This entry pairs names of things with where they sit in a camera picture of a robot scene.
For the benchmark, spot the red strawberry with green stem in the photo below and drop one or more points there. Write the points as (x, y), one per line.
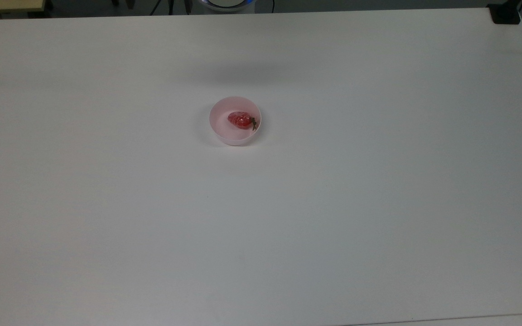
(240, 120)

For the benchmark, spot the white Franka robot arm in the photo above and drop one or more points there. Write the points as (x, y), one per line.
(227, 3)

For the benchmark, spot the pink plastic bowl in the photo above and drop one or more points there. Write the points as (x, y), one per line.
(223, 129)

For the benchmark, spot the black table clamp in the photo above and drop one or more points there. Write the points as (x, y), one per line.
(505, 15)

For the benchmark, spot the beige wooden tabletop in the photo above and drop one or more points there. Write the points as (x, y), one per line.
(5, 4)

